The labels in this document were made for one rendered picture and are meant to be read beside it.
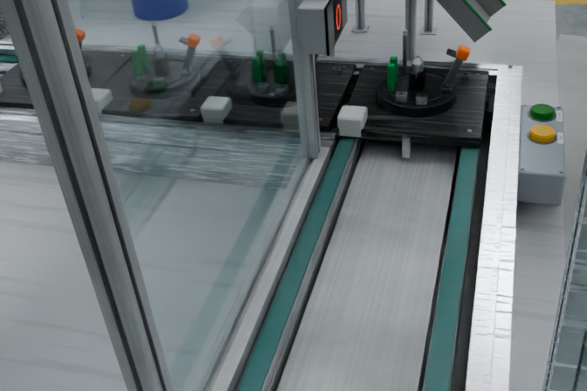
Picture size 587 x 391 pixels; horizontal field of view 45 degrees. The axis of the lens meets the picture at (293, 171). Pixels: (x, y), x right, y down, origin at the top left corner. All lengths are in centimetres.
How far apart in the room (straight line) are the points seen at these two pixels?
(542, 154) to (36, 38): 88
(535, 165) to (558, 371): 75
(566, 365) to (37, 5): 38
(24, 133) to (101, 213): 93
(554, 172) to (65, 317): 77
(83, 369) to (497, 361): 55
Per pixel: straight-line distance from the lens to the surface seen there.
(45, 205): 137
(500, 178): 115
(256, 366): 88
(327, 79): 139
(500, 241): 102
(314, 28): 101
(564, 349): 44
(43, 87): 51
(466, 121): 125
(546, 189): 117
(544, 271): 113
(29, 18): 49
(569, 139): 144
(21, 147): 150
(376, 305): 98
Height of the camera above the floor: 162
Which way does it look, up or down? 35 degrees down
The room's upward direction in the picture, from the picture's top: 6 degrees counter-clockwise
